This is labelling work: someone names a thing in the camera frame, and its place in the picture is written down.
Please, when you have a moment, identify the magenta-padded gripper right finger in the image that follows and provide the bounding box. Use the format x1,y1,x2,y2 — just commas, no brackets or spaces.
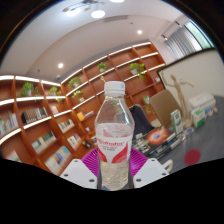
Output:
127,147,170,190

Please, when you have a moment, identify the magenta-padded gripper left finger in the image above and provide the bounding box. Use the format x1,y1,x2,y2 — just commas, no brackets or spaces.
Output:
59,147,101,190

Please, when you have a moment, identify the clear plastic water bottle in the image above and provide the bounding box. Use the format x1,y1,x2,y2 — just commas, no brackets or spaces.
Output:
93,80,136,191

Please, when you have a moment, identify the stack of dark books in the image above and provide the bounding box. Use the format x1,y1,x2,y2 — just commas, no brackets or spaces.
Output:
131,126,188,160

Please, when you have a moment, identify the flat round red coaster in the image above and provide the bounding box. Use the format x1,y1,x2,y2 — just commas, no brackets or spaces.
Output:
183,148,202,167

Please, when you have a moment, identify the black office chair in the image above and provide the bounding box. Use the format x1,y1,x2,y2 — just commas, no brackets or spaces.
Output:
128,103,155,141

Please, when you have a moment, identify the tall green white carton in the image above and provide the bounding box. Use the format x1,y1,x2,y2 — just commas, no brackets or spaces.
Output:
170,108,185,136

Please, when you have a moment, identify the tan brown board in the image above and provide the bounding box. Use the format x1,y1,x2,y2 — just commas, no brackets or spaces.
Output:
148,88,183,130

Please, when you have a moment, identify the small green white box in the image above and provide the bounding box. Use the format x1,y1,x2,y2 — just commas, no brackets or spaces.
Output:
191,107,206,130

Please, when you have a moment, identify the wooden artist mannequin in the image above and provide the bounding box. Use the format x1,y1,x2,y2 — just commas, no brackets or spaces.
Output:
160,72,195,130

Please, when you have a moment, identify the stack of white boxes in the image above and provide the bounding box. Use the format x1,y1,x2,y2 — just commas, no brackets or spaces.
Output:
187,92,217,116

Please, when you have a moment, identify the grey white curtain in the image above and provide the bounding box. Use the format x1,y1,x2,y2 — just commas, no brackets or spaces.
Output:
165,24,203,61

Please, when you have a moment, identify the black framed window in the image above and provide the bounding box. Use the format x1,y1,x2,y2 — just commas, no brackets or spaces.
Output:
184,20,215,50

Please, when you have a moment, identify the branched ceiling lamp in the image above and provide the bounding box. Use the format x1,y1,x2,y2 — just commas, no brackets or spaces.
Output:
61,0,126,20

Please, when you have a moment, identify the wooden wall shelf unit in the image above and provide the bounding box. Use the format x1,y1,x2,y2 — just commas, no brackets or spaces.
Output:
0,41,168,178

